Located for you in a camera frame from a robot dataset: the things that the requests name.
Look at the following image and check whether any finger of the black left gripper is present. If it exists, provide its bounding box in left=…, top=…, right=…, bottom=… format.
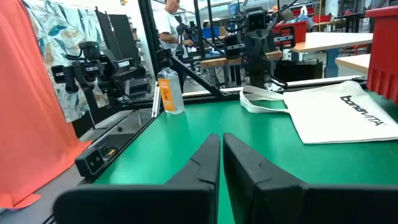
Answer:
left=258, top=30, right=272, bottom=58
left=247, top=32, right=259, bottom=58

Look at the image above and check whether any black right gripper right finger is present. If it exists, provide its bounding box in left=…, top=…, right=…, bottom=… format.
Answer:
left=223, top=133, right=398, bottom=224

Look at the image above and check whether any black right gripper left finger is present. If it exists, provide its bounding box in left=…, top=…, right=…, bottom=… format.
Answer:
left=52, top=133, right=221, bottom=224

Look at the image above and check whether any red plastic laundry bin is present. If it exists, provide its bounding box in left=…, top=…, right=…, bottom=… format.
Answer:
left=365, top=5, right=398, bottom=105

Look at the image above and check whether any red storage crate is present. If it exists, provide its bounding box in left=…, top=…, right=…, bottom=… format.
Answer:
left=272, top=21, right=308, bottom=44

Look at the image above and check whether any black equipment case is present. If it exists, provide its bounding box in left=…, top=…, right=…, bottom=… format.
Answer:
left=275, top=60, right=323, bottom=83

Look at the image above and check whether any white table blue leg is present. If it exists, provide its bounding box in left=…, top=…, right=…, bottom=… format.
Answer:
left=292, top=32, right=374, bottom=78

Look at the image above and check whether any light wood table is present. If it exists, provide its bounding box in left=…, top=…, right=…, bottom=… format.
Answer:
left=335, top=54, right=371, bottom=77

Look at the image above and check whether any white plastic strip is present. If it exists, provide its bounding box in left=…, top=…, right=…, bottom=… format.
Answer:
left=151, top=81, right=161, bottom=118

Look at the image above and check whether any white bonavita tote bag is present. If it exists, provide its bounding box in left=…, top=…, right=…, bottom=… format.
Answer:
left=239, top=80, right=398, bottom=146

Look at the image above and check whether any black flat panel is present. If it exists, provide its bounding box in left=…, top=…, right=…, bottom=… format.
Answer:
left=95, top=7, right=142, bottom=63

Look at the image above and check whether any pale leaf-print fabric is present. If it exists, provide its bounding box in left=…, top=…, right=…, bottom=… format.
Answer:
left=23, top=0, right=109, bottom=124

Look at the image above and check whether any orange fabric backdrop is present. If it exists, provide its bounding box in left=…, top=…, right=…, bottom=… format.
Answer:
left=0, top=0, right=93, bottom=210

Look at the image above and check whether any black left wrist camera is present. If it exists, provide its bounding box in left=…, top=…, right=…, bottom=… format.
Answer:
left=246, top=10, right=267, bottom=32

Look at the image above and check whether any black table-level camera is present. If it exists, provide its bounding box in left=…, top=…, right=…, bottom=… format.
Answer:
left=74, top=147, right=108, bottom=180

